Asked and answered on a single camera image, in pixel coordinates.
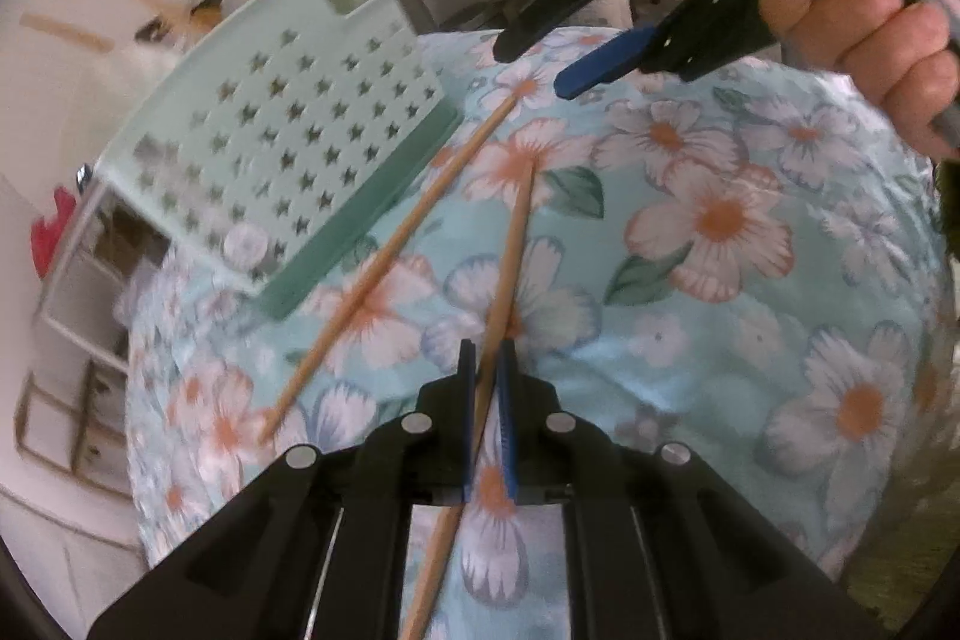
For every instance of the floral blue tablecloth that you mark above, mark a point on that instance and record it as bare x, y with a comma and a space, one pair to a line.
712, 325

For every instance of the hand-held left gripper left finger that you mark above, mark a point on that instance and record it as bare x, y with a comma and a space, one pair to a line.
466, 422

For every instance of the green perforated utensil holder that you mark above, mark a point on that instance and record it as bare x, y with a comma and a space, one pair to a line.
262, 160

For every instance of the person's right hand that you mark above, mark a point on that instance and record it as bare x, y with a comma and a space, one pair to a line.
885, 55

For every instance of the red plastic bag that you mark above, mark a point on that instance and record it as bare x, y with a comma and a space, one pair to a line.
51, 231

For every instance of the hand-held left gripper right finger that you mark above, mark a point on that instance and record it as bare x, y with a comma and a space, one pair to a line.
508, 422

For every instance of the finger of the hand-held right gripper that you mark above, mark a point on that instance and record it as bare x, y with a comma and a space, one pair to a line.
547, 10
600, 66

